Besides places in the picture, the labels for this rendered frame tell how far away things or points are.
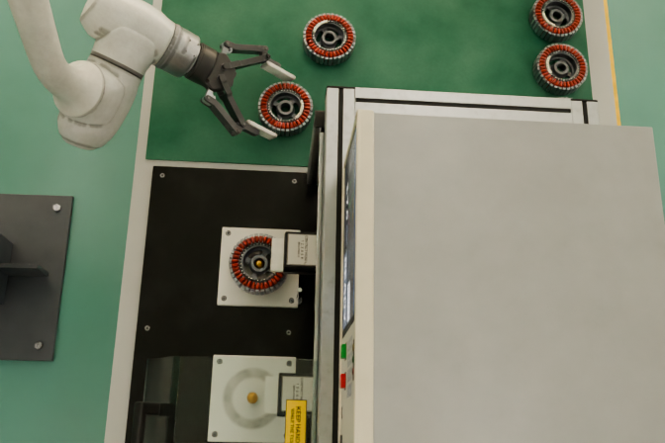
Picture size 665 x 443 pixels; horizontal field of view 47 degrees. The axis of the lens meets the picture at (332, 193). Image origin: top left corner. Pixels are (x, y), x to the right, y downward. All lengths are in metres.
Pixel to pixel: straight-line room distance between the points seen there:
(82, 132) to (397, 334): 0.75
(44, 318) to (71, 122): 0.97
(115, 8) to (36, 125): 1.12
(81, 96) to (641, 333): 0.96
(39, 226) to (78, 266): 0.17
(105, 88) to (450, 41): 0.75
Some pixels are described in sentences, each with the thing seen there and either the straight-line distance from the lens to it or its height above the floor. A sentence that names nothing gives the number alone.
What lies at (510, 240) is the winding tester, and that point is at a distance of 0.96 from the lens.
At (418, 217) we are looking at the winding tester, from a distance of 0.94.
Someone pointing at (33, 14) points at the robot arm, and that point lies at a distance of 1.27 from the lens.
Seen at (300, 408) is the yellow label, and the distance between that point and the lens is 1.13.
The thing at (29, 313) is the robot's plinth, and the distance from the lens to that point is 2.31.
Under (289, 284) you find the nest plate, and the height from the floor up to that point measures 0.78.
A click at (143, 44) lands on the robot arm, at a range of 1.44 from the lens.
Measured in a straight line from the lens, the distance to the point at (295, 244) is 1.32.
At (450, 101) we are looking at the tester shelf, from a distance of 1.23.
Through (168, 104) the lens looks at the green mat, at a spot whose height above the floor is 0.75.
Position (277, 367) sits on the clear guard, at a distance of 1.14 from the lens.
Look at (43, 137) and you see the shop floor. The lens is 2.48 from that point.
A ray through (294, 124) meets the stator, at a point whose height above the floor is 0.79.
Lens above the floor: 2.20
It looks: 71 degrees down
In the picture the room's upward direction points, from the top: 14 degrees clockwise
